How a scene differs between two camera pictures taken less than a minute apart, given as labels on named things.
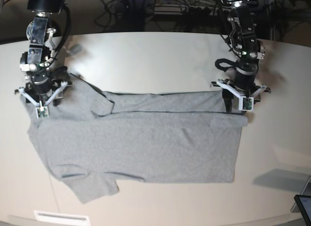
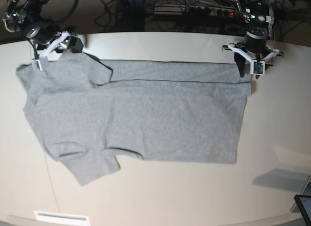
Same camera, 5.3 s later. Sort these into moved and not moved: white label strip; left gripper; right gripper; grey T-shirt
Moved: left gripper; right gripper; grey T-shirt
Not moved: white label strip
